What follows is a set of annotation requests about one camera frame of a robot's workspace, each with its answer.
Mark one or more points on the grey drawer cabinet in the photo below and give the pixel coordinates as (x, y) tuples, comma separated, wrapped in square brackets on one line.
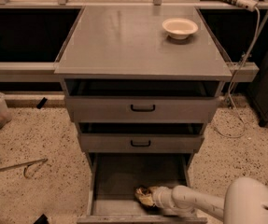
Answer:
[(128, 42)]

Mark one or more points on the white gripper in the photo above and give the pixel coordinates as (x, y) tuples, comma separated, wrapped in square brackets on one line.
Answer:
[(162, 197)]

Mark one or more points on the grey top drawer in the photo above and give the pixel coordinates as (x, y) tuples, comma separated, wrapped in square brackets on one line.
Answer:
[(149, 101)]

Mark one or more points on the grey middle drawer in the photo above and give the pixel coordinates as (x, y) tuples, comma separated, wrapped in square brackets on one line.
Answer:
[(140, 137)]

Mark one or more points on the grey drawer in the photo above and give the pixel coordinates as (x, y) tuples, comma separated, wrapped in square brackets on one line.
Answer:
[(115, 178), (149, 101), (140, 137)]

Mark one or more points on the grey bottom drawer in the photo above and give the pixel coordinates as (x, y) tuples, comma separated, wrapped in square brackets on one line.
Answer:
[(115, 178)]

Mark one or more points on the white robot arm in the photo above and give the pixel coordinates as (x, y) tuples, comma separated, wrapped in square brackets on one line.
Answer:
[(245, 201)]

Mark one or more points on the small black floor block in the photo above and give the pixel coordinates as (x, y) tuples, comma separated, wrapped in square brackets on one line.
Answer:
[(41, 103)]

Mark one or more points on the white paper bowl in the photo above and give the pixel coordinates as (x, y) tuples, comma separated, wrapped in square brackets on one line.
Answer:
[(179, 28)]

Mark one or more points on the metal grabber stick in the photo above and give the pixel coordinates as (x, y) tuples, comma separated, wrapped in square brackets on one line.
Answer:
[(19, 165)]

